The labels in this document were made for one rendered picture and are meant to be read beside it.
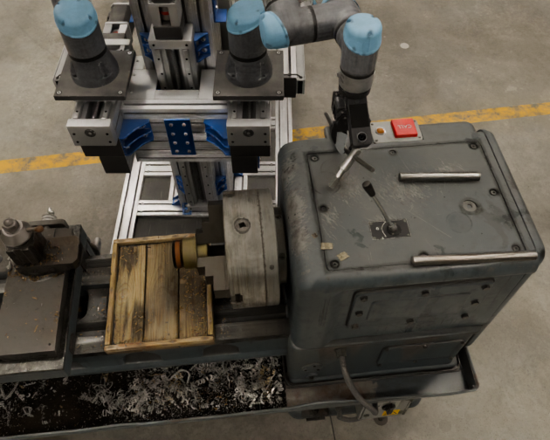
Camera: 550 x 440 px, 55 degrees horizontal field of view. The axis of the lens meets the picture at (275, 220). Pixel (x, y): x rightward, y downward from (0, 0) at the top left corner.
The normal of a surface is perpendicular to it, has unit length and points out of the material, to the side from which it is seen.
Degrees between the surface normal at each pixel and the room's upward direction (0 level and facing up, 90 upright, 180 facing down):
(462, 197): 0
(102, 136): 90
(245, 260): 43
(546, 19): 0
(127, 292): 0
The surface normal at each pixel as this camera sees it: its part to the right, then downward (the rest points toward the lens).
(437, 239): 0.00, -0.56
